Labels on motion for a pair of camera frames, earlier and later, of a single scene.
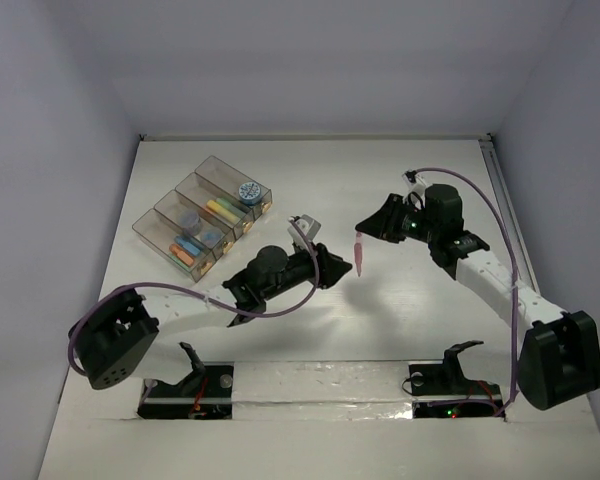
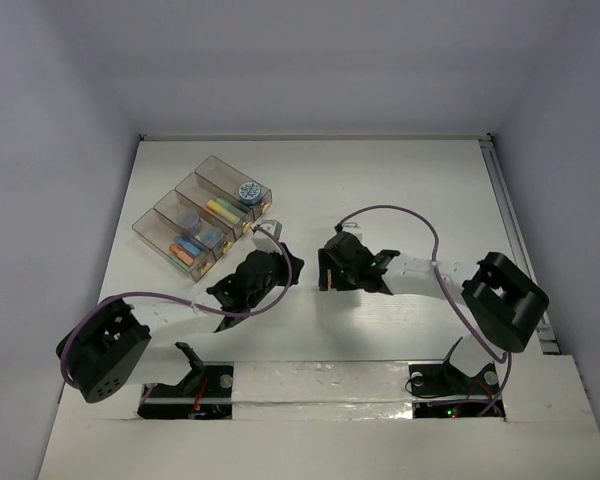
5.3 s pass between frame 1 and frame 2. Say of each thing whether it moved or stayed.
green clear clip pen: stayed
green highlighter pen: stayed
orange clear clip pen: stayed
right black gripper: moved
